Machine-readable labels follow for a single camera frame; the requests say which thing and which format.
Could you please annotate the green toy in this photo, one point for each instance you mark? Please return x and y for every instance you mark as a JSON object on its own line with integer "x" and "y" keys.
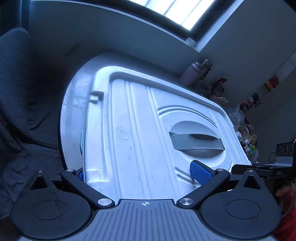
{"x": 253, "y": 149}

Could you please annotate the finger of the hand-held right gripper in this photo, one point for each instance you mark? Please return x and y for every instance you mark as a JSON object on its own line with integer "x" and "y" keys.
{"x": 240, "y": 168}

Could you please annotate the pink water bottle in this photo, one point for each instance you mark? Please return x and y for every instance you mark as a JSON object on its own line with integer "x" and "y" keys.
{"x": 189, "y": 75}

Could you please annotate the wooden wall shelf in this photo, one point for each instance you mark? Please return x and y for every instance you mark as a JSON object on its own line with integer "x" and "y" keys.
{"x": 272, "y": 83}

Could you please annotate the clear plastic bag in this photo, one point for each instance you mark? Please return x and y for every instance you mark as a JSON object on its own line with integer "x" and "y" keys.
{"x": 235, "y": 117}

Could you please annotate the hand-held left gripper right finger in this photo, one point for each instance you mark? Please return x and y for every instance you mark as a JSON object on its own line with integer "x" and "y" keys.
{"x": 200, "y": 172}

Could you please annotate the tissue pack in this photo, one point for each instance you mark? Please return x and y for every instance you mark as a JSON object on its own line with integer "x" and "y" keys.
{"x": 221, "y": 99}

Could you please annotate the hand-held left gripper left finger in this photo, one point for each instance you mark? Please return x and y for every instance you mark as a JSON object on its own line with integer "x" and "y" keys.
{"x": 80, "y": 176}

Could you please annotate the grey desktop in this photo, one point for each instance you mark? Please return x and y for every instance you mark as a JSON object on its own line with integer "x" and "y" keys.
{"x": 76, "y": 92}

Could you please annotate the window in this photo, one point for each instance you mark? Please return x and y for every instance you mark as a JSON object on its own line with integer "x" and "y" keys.
{"x": 180, "y": 11}

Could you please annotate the white storage box lid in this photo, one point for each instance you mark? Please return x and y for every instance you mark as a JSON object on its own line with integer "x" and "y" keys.
{"x": 138, "y": 139}

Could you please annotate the person's right hand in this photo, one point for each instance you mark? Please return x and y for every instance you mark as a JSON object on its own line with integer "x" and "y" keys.
{"x": 286, "y": 191}

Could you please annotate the grey knitted chair cover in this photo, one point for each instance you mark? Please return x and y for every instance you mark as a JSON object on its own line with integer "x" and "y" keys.
{"x": 23, "y": 104}

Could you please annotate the red box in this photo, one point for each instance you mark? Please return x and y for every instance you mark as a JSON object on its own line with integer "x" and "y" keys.
{"x": 221, "y": 82}

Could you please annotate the steel thermos flask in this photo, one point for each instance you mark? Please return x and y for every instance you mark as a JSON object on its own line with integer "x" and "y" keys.
{"x": 206, "y": 67}

